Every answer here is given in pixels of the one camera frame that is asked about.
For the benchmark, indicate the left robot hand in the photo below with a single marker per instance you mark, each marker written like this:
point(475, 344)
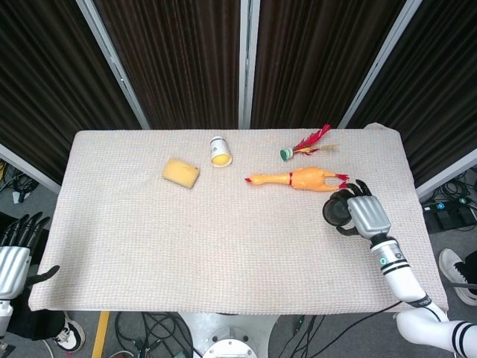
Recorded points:
point(13, 268)

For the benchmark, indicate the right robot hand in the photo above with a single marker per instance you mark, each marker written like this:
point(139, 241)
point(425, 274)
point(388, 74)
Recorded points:
point(369, 216)

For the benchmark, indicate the black upturned bowl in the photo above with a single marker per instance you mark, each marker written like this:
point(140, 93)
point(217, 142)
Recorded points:
point(333, 210)

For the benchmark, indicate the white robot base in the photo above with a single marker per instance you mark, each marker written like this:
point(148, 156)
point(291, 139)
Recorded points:
point(231, 335)

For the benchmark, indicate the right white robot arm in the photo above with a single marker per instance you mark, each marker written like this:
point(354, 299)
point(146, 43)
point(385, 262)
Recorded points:
point(398, 276)

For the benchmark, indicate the white paper cup yellow inside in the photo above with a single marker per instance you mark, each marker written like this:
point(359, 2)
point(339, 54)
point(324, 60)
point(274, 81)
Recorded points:
point(220, 151)

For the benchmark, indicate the black trouser leg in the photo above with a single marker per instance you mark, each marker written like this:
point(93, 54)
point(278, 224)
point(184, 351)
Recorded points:
point(33, 320)

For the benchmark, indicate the yellow rubber chicken toy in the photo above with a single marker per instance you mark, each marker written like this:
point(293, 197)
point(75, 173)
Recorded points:
point(305, 178)

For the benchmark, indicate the white black sneaker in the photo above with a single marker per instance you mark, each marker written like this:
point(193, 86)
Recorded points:
point(452, 266)
point(69, 333)

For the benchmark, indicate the red feather shuttlecock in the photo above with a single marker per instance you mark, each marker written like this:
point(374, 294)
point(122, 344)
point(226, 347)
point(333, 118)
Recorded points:
point(287, 153)

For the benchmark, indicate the dark brown partition panel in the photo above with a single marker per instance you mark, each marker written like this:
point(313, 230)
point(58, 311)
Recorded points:
point(439, 93)
point(44, 74)
point(179, 56)
point(316, 56)

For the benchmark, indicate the beige woven tablecloth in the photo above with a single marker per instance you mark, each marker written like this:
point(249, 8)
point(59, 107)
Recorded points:
point(205, 242)

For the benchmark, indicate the yellow green sponge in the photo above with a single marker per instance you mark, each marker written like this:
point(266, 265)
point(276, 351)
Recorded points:
point(180, 172)

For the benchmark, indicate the white metal frame rail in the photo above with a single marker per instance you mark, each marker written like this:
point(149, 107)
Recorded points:
point(26, 166)
point(447, 177)

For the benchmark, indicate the white metal frame post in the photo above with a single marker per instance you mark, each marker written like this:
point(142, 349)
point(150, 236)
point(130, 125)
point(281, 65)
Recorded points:
point(244, 63)
point(113, 63)
point(253, 63)
point(379, 63)

